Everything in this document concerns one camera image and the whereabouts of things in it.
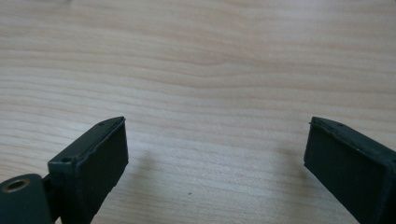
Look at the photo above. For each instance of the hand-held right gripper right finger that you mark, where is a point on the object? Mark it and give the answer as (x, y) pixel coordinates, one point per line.
(351, 168)

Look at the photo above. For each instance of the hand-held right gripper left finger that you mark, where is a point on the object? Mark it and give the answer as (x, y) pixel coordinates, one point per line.
(93, 168)

